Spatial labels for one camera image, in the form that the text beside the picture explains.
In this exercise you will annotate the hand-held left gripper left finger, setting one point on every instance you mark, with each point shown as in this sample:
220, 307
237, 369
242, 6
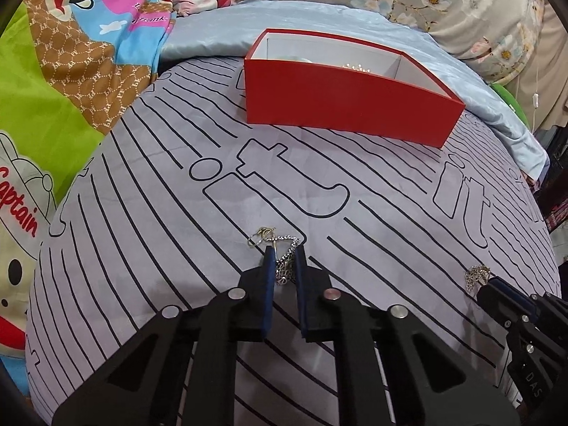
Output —
268, 293

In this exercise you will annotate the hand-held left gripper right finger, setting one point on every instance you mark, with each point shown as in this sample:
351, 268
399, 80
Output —
302, 293

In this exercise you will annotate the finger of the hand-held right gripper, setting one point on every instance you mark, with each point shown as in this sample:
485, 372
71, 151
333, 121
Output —
510, 290
497, 306

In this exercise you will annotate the red cardboard box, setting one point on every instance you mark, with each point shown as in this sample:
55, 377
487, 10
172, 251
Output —
346, 102

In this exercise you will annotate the grey striped bed sheet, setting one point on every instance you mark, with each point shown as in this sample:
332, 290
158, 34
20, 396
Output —
177, 230

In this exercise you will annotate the green plastic object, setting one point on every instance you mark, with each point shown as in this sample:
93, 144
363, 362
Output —
510, 102

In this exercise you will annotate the beige curtain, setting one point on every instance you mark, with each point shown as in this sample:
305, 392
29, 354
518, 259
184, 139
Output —
554, 75

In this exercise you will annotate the pale green jade bangle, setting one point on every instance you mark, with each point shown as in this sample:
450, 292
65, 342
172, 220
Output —
301, 59

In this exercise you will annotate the light blue blanket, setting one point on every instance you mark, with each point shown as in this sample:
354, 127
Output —
213, 35

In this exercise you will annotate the colourful cartoon monkey blanket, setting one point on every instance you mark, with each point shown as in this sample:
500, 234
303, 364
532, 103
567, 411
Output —
66, 97

